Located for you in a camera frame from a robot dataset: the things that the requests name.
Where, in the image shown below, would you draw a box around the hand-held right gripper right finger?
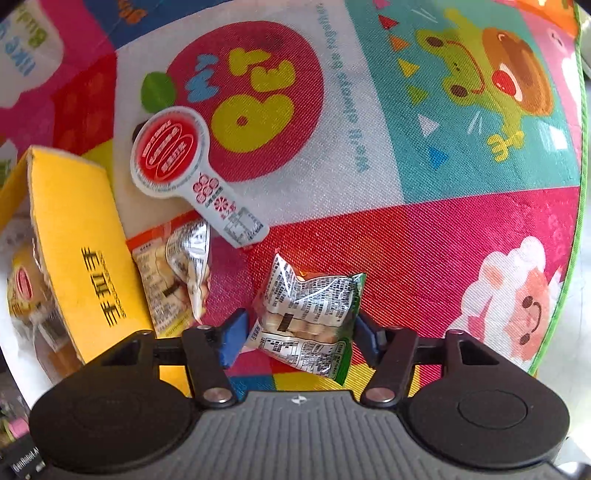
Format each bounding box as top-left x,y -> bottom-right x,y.
353,311 -> 505,409

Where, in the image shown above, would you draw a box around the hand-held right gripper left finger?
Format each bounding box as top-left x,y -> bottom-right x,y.
90,308 -> 250,409

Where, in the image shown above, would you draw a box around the green-edged biscuit snack packet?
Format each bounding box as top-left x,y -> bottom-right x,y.
247,253 -> 368,387

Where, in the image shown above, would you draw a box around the snack packets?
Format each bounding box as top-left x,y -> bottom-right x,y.
6,240 -> 82,371

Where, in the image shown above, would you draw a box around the yellow cardboard box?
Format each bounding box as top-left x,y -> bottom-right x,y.
0,145 -> 186,403

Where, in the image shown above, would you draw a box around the orange-edged biscuit snack packet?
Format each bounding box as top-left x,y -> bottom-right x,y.
126,218 -> 212,340

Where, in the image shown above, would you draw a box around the colourful printed play mat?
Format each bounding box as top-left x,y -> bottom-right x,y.
0,0 -> 585,398

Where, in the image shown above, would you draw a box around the red-lid jelly cup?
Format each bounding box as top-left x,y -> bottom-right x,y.
129,106 -> 270,248

